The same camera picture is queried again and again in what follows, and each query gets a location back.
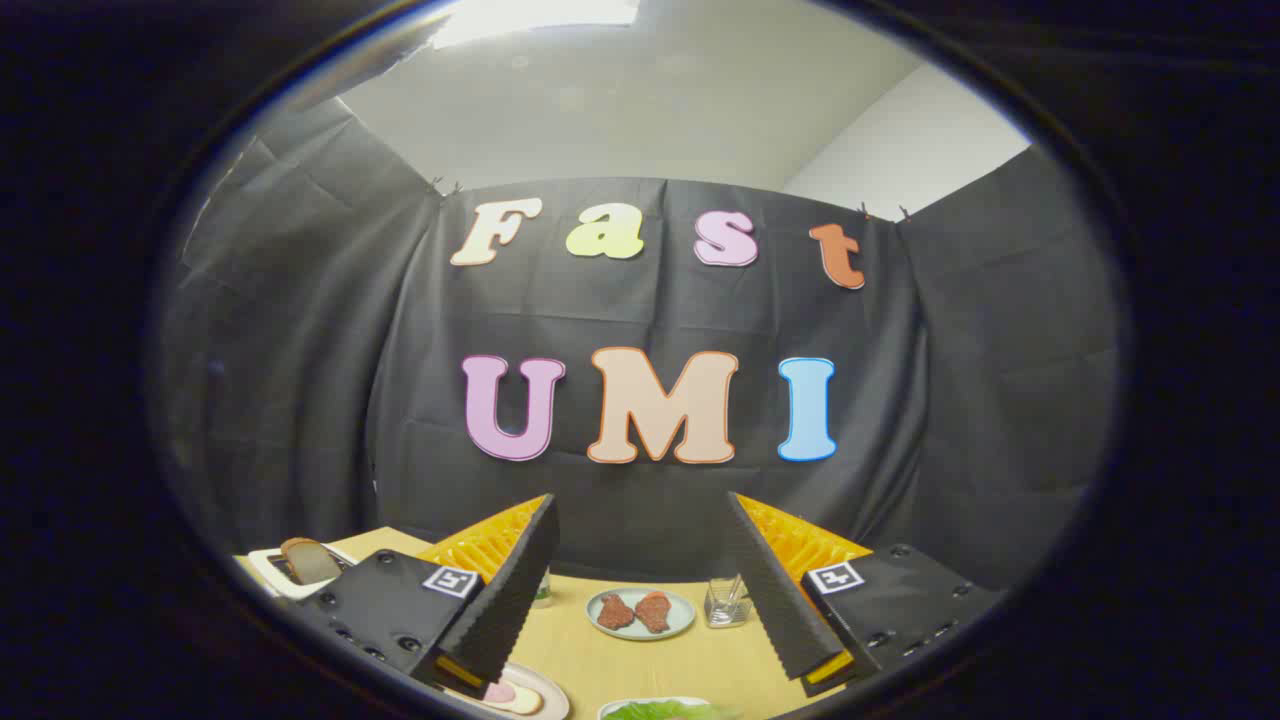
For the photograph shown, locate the white toaster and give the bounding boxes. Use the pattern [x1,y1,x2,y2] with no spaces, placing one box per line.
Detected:
[247,540,361,601]

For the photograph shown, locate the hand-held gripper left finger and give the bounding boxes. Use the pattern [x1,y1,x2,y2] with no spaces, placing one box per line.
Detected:
[290,492,561,701]

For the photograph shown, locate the plain bread slice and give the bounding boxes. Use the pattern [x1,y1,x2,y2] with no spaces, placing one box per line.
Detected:
[280,537,344,586]

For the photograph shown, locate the grey round plate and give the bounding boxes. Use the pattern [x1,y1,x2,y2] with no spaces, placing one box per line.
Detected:
[445,660,571,720]

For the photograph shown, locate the bread slice under ham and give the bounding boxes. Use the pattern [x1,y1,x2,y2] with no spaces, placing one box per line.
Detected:
[480,685,544,716]

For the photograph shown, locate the white square plate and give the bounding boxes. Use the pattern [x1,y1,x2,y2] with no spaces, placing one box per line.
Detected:
[597,696,716,720]

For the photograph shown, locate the green lettuce leaf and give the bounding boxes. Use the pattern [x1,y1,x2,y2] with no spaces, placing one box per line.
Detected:
[603,700,741,720]

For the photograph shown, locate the wire mesh utensil holder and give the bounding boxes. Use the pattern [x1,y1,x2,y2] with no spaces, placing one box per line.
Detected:
[704,575,753,629]

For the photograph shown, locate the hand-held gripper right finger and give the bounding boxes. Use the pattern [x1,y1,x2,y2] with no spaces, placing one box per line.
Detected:
[725,490,1006,699]

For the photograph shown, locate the light blue oval plate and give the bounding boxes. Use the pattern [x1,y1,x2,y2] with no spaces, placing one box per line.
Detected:
[585,587,697,642]

